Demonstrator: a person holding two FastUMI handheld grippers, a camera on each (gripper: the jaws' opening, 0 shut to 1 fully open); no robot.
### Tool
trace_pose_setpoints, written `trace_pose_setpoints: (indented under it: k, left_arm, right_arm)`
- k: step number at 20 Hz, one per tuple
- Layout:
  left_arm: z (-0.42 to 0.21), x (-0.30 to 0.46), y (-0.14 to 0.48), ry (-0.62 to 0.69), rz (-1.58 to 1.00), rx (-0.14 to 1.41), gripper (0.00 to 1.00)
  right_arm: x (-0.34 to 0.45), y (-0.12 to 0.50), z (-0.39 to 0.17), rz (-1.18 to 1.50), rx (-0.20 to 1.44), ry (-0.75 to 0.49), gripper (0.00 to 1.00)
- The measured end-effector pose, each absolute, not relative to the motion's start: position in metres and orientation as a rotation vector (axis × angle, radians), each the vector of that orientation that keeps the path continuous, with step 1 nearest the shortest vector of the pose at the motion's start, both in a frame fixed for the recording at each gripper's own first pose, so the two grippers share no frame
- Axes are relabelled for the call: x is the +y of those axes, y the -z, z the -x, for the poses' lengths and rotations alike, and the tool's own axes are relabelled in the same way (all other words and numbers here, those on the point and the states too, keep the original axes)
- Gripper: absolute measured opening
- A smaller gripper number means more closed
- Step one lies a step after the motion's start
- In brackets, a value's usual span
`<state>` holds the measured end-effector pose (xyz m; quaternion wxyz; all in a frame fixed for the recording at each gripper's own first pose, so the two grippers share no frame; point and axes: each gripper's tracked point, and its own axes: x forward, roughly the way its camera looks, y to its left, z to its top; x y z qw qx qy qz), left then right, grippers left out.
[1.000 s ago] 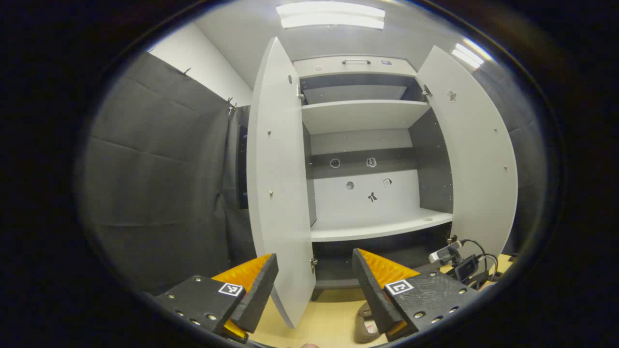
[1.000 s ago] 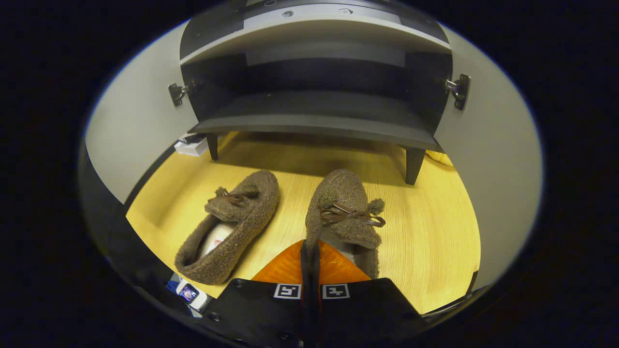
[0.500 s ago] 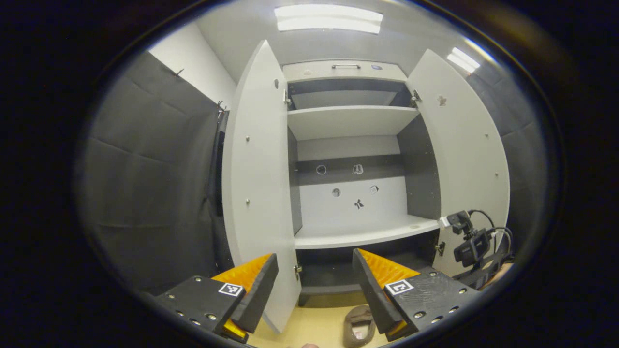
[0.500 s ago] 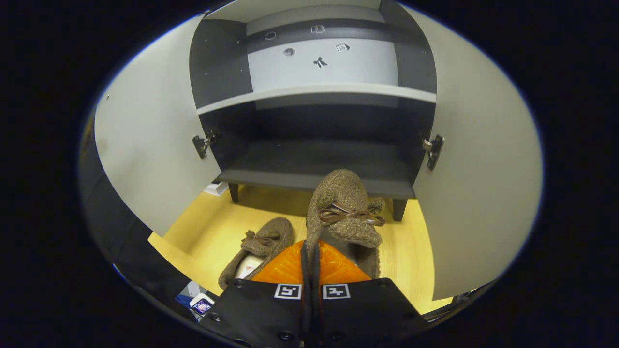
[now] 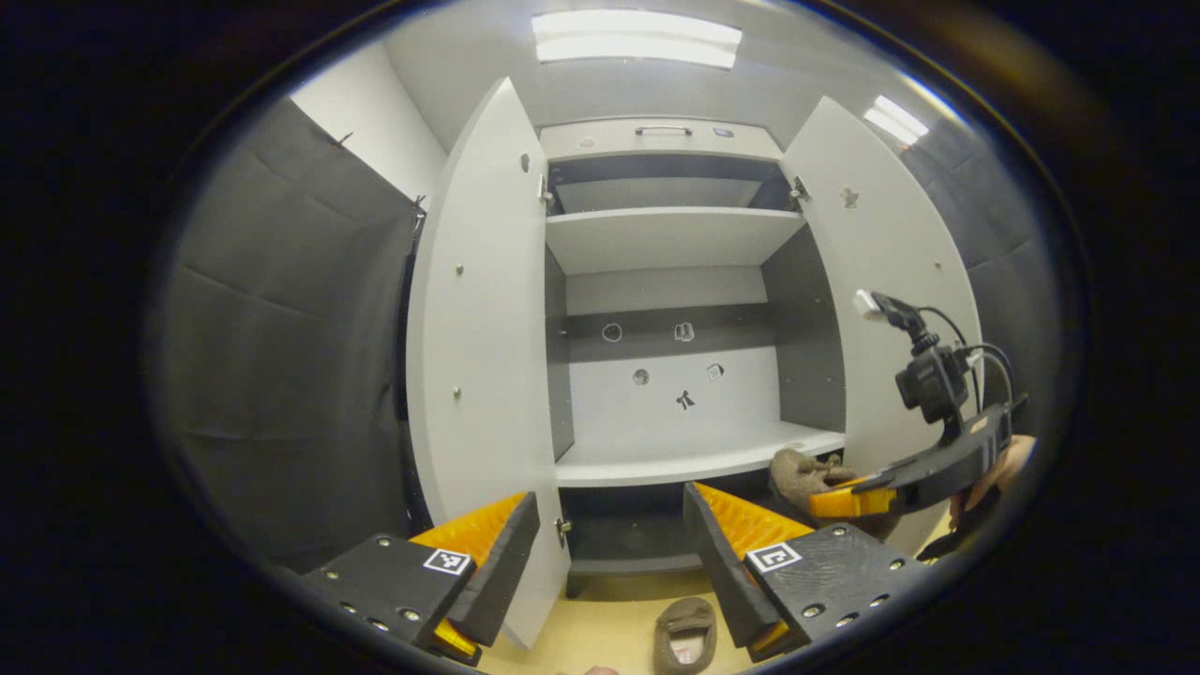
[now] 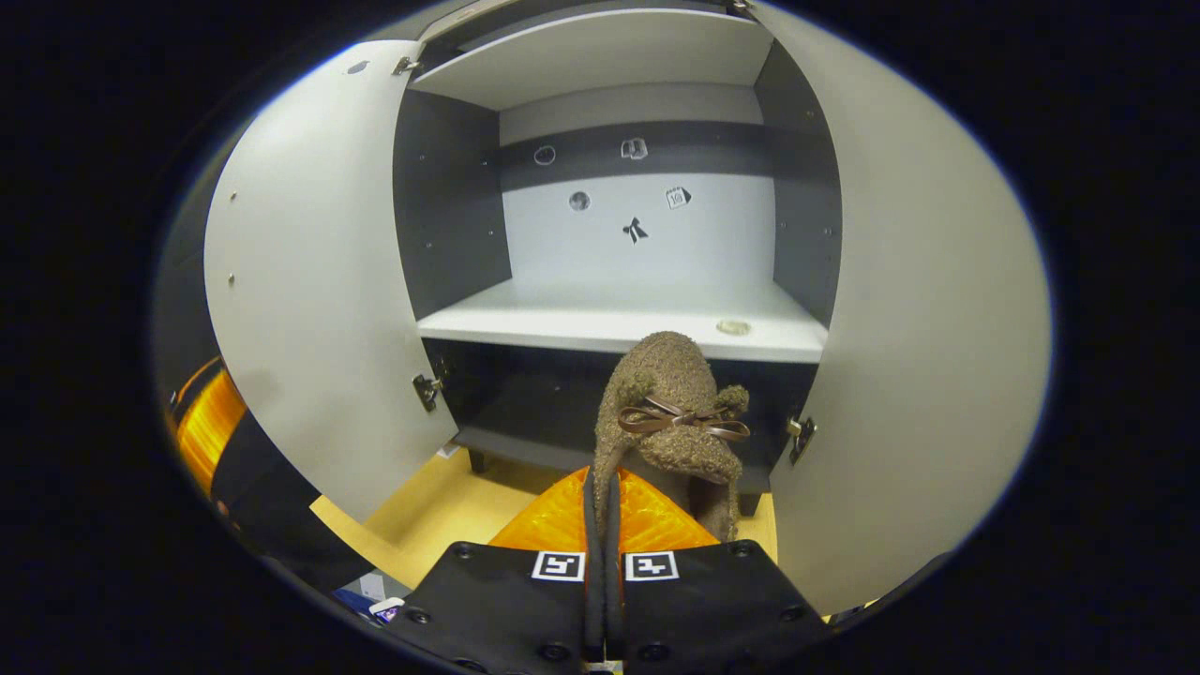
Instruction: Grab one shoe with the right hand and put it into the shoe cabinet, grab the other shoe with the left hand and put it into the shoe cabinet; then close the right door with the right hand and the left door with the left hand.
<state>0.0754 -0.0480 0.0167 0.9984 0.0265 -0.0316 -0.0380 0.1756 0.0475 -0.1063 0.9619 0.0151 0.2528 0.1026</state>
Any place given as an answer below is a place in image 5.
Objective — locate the grey shoe cabinet door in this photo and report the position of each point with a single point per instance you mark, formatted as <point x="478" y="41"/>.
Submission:
<point x="881" y="244"/>
<point x="478" y="328"/>

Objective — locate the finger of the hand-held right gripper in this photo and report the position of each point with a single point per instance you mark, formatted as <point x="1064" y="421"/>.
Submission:
<point x="877" y="480"/>

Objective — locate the black backdrop cloth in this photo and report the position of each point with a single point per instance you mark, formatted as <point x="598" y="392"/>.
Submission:
<point x="1022" y="309"/>
<point x="281" y="328"/>

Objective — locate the brown fuzzy shoe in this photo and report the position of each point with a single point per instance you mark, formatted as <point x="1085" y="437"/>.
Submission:
<point x="684" y="614"/>
<point x="802" y="473"/>

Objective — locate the large ceiling light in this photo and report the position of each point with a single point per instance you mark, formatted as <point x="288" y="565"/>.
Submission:
<point x="637" y="39"/>

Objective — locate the grey shoe cabinet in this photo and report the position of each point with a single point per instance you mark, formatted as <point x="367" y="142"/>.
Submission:
<point x="670" y="239"/>

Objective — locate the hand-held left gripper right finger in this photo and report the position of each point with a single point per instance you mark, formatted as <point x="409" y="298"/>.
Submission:
<point x="722" y="572"/>

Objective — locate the grey cabinet drawer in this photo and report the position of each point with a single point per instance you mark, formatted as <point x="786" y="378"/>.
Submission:
<point x="619" y="142"/>

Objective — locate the small ceiling light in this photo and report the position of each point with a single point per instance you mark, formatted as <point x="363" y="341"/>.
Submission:
<point x="895" y="119"/>

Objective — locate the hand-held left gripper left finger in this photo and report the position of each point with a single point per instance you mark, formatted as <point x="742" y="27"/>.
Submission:
<point x="502" y="572"/>

